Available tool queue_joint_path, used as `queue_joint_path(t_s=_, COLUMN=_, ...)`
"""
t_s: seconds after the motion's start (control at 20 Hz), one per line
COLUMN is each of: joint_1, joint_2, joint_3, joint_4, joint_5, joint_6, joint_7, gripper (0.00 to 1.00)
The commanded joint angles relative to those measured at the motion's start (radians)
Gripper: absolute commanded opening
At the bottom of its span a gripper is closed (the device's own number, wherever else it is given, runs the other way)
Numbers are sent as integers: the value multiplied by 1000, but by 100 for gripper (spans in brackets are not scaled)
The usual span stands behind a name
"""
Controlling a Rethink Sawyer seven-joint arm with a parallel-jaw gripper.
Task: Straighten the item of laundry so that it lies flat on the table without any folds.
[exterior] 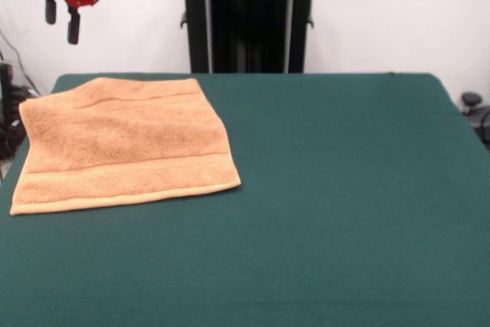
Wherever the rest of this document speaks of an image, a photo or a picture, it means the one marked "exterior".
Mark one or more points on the orange terry towel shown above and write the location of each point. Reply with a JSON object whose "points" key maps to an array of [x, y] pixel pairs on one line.
{"points": [[122, 143]]}

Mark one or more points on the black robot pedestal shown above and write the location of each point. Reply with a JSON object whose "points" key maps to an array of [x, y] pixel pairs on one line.
{"points": [[249, 28]]}

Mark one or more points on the dark green table cloth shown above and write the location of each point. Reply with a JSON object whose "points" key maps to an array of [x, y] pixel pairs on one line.
{"points": [[344, 189]]}

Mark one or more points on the black computer case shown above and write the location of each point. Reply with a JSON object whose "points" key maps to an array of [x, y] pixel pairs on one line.
{"points": [[5, 89]]}

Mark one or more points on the black office chair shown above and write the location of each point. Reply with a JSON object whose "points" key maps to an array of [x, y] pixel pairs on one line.
{"points": [[476, 112]]}

